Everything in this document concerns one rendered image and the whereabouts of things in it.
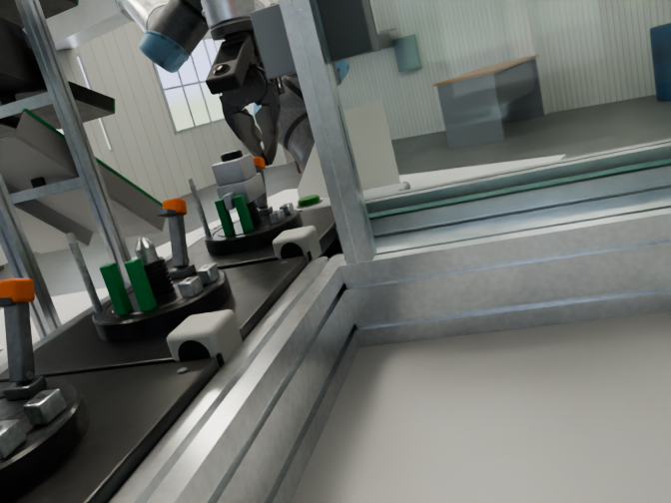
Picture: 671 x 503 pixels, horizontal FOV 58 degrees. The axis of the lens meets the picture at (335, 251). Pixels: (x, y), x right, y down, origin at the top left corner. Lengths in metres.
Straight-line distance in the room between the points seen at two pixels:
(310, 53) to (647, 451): 0.45
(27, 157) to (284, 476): 0.61
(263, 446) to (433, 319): 0.29
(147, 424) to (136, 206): 0.62
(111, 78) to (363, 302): 9.31
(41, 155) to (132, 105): 9.07
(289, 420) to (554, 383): 0.23
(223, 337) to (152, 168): 9.49
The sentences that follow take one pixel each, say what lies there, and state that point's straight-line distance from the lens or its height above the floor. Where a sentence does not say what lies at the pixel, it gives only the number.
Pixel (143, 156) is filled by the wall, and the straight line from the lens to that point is 9.92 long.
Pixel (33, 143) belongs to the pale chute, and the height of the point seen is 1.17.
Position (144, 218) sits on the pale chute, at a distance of 1.01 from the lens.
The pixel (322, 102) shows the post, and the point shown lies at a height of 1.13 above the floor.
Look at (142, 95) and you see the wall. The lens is 10.13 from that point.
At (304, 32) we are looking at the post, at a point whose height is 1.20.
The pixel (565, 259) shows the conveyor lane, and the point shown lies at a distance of 0.64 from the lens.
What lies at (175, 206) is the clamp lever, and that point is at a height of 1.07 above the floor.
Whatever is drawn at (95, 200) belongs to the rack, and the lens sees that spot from 0.92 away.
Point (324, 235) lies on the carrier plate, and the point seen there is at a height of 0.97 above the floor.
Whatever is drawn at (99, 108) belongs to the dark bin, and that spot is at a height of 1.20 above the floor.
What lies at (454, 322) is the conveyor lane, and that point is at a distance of 0.67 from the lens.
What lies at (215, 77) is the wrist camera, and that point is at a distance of 0.87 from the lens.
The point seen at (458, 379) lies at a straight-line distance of 0.59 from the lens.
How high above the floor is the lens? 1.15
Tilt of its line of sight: 15 degrees down
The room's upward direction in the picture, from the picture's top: 15 degrees counter-clockwise
